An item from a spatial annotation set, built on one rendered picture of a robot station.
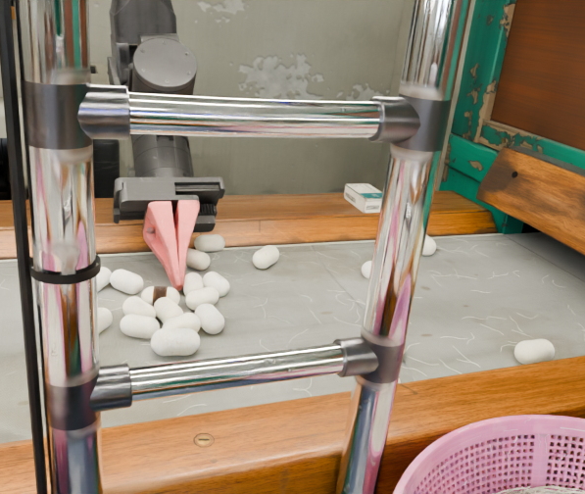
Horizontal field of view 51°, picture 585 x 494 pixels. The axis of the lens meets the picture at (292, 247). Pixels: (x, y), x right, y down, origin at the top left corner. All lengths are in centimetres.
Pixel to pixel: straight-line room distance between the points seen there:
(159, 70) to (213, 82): 203
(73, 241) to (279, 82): 245
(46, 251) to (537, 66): 70
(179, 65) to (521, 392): 39
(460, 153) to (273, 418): 62
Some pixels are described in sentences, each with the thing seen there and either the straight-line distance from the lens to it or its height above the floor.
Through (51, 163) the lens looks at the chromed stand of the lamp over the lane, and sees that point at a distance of 23.
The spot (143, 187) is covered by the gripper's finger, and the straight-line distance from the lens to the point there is 57.
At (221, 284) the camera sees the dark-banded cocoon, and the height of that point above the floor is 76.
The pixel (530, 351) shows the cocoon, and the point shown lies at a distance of 54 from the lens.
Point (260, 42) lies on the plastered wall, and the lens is 263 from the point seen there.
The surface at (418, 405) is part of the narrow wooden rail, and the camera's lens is 42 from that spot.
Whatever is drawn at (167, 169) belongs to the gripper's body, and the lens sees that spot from 59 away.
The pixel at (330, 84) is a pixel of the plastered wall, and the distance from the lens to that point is 275.
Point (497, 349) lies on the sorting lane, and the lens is 56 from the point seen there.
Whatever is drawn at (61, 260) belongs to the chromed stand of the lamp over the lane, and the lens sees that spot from 24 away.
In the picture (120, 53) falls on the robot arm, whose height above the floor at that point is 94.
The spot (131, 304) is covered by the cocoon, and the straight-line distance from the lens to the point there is 53.
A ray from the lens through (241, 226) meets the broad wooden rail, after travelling 69.
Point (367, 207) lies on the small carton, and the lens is 76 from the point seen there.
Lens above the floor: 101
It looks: 22 degrees down
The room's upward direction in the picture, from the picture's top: 6 degrees clockwise
